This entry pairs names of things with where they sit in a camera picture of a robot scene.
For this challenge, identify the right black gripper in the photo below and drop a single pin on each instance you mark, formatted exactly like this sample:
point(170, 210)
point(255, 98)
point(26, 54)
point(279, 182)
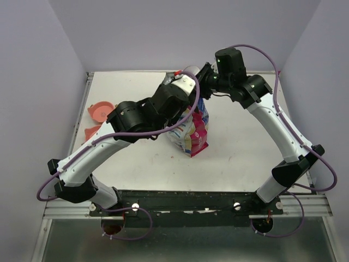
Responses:
point(206, 69)

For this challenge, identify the clear plastic scoop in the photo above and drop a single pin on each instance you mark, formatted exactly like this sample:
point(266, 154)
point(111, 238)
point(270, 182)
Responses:
point(192, 71)

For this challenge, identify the pet food bag pink white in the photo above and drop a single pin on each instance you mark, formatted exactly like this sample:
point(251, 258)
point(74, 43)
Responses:
point(191, 136)

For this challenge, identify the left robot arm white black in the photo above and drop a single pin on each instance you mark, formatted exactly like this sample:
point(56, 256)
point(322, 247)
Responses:
point(127, 123)

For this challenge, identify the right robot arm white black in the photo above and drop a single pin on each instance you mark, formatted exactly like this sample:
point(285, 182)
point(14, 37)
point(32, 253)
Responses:
point(255, 95)

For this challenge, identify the pink cat-shaped pet bowl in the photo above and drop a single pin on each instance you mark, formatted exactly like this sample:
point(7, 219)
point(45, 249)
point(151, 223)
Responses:
point(98, 112)

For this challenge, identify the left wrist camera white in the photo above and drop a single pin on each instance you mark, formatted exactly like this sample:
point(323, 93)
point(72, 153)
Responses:
point(185, 82)

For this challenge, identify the black mounting base rail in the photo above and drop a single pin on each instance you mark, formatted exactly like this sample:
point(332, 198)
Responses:
point(169, 209)

